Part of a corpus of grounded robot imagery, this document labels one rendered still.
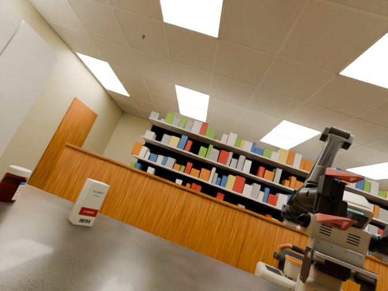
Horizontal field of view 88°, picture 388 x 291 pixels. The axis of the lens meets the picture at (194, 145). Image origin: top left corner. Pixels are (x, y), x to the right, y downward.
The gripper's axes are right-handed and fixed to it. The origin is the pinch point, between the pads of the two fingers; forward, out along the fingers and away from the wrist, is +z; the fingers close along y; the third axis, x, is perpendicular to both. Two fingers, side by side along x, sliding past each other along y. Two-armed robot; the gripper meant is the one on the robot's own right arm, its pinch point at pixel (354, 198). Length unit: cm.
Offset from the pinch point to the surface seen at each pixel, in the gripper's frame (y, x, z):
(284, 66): 143, 11, -141
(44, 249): -26, -52, 14
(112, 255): -26, -44, 7
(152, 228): -60, -65, -183
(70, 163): -27, -180, -183
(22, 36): 84, -269, -140
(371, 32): 143, 51, -81
